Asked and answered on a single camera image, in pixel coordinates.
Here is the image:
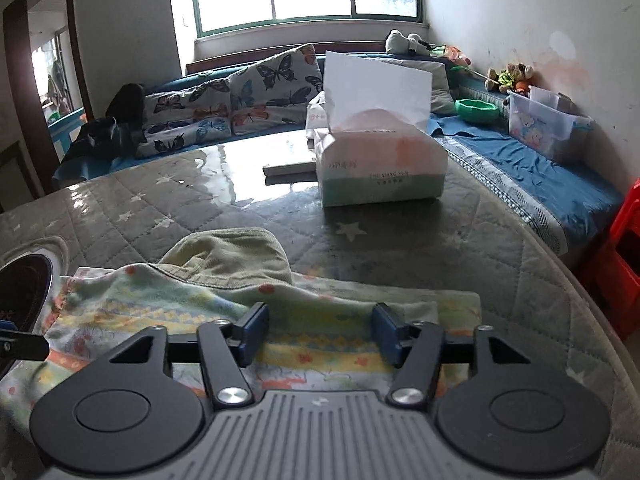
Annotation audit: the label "blue and white cabinet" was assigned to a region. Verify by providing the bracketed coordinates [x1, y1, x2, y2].
[46, 106, 87, 162]

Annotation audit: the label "green bowl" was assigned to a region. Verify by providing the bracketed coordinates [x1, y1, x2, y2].
[454, 98, 502, 124]

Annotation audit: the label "dark wooden door frame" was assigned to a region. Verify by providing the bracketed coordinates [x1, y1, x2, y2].
[1, 0, 97, 207]

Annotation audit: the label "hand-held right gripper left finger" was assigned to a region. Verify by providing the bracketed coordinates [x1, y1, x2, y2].
[85, 302, 271, 411]

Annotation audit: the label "white plush toy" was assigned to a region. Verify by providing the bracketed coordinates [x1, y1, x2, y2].
[384, 29, 434, 57]

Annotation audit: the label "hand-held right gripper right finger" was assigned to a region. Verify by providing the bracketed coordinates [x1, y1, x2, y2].
[371, 302, 556, 409]

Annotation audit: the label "green printed garment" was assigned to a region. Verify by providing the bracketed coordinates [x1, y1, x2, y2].
[0, 227, 483, 431]

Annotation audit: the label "colourful toy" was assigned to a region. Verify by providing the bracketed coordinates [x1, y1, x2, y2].
[434, 44, 472, 69]

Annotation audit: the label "blue sofa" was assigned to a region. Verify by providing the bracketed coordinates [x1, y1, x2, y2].
[52, 52, 626, 271]

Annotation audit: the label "pink white tissue pack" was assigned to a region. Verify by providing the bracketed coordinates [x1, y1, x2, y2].
[304, 91, 332, 142]
[313, 50, 449, 209]

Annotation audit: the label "black bag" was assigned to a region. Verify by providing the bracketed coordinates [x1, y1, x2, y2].
[74, 116, 147, 162]

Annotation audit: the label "red plastic stool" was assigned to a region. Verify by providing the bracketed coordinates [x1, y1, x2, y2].
[581, 176, 640, 342]

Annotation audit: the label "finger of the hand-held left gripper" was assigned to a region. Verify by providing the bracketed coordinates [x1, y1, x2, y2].
[0, 320, 51, 362]

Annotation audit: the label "grey pillow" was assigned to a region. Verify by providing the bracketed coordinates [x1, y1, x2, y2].
[400, 57, 457, 117]

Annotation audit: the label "clear storage box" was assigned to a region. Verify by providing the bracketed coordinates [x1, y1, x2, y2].
[506, 86, 594, 164]

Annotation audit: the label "green and brown plush toys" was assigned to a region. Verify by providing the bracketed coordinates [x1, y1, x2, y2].
[484, 61, 534, 94]

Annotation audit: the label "large butterfly print pillow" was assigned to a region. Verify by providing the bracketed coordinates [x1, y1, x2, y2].
[226, 44, 324, 137]

